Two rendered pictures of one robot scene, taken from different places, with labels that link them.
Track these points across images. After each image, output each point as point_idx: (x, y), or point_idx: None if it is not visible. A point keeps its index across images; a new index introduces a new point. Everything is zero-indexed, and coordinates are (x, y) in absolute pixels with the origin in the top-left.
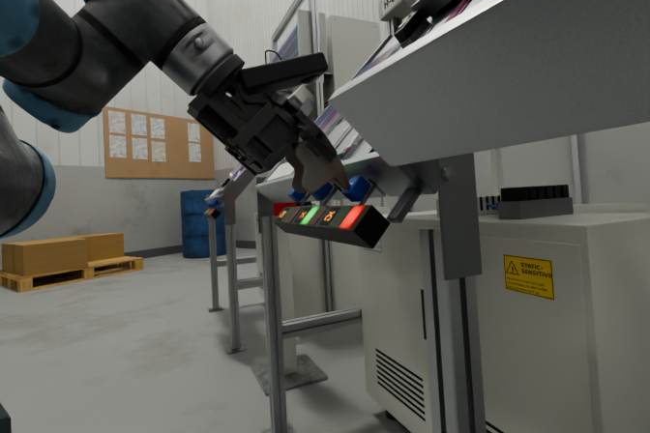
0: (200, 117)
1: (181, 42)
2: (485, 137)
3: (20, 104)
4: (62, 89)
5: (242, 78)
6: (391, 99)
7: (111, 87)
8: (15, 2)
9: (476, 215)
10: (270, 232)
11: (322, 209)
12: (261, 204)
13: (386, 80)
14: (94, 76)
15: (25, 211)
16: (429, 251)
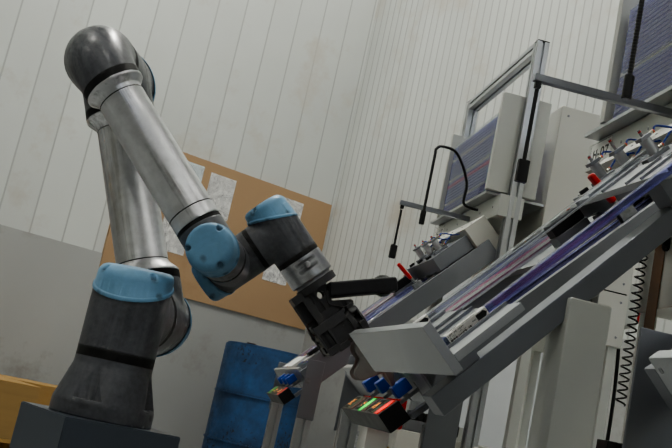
0: (296, 308)
1: (297, 261)
2: (387, 367)
3: (200, 283)
4: (227, 283)
5: (330, 288)
6: (364, 343)
7: (248, 279)
8: (233, 260)
9: (457, 423)
10: (347, 432)
11: (376, 400)
12: (347, 392)
13: (361, 337)
14: (243, 276)
15: (177, 343)
16: (421, 441)
